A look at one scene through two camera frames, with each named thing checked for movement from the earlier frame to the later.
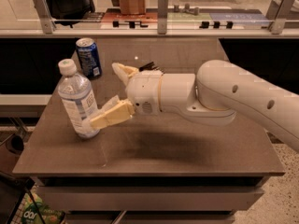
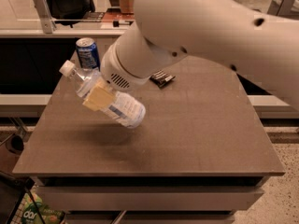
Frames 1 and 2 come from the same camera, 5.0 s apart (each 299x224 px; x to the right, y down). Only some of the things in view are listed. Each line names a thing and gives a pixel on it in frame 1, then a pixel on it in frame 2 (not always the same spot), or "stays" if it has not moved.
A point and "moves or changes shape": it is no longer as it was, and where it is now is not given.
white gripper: (144, 90) → (116, 69)
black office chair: (67, 5) stays
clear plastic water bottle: (77, 97) moves or changes shape
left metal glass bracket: (44, 9) stays
